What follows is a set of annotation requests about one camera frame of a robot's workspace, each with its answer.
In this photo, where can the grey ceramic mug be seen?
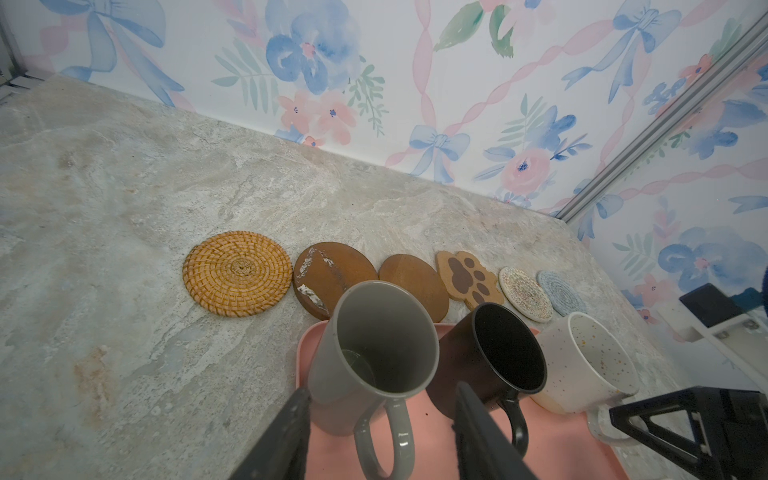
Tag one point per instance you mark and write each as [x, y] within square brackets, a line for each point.
[379, 349]

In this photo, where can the plain brown wooden coaster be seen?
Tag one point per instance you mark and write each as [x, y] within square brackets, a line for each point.
[420, 279]

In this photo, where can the aluminium right corner post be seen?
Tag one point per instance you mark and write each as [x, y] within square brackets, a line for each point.
[734, 60]

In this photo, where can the pink rectangular tray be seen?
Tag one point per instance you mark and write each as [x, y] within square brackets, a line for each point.
[560, 447]

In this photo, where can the multicolour stitched round coaster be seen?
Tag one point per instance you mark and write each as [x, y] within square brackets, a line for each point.
[525, 295]

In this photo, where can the white speckled mug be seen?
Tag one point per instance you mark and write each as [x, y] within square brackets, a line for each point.
[587, 368]

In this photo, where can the woven rattan round coaster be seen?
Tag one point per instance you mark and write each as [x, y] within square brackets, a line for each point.
[237, 273]

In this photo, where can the cork paw print coaster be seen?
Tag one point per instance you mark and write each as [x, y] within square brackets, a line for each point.
[467, 280]

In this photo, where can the grey-blue woven round coaster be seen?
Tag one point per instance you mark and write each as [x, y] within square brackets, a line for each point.
[563, 297]

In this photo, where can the black ceramic mug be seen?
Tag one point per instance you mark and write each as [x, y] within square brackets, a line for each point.
[496, 354]

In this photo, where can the aluminium left corner post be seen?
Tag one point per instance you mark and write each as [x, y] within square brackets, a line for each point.
[12, 64]

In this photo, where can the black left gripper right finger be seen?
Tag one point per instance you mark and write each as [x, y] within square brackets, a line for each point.
[483, 451]

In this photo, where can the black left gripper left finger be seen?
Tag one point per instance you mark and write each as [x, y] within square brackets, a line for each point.
[281, 451]

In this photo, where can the brown wooden coaster white streak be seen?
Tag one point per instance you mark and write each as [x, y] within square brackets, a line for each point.
[324, 272]

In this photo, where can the aluminium corner post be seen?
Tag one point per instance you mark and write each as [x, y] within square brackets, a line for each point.
[734, 60]
[12, 64]

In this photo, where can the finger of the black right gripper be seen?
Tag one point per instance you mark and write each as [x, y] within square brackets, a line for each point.
[711, 433]

